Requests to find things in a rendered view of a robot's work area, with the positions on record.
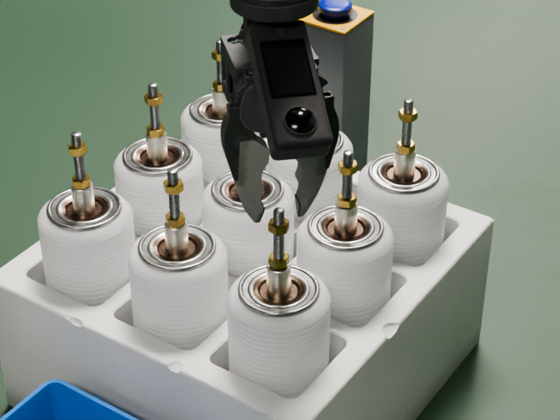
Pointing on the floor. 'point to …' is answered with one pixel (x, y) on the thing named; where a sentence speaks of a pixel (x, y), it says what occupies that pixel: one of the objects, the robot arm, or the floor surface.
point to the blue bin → (63, 405)
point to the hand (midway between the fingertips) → (280, 210)
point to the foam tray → (153, 361)
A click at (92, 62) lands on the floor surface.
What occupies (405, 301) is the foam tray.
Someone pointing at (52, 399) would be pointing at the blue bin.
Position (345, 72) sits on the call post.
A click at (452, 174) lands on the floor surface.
